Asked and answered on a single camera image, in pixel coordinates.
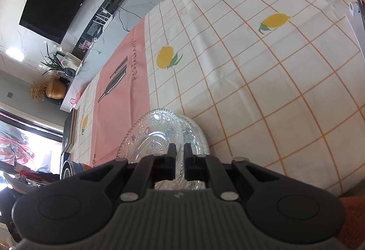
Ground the golden vase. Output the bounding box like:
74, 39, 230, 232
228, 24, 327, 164
46, 78, 69, 100

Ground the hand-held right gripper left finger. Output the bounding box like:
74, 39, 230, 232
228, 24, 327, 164
76, 143, 177, 202

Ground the lemon-print checked tablecloth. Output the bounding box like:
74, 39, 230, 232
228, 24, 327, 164
61, 0, 365, 199

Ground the black notebook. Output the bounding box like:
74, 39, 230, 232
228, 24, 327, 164
61, 110, 78, 155

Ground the red printed cloth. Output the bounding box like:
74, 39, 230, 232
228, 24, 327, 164
0, 121, 39, 172

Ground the pink table runner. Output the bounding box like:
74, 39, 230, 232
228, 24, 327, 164
91, 19, 151, 168

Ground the dried flower bunch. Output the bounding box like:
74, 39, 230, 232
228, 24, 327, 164
29, 80, 47, 101

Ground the green potted plant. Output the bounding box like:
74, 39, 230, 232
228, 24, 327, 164
40, 43, 68, 77

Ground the orange cloth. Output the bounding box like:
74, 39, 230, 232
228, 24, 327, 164
339, 196, 365, 250

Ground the black cable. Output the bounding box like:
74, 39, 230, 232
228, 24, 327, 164
118, 7, 143, 33

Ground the pink box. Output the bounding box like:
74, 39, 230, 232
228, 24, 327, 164
68, 92, 83, 108

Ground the clear glass plate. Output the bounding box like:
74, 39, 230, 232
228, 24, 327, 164
116, 109, 200, 190
175, 114, 211, 190

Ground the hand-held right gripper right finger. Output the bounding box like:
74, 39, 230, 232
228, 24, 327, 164
184, 142, 286, 201

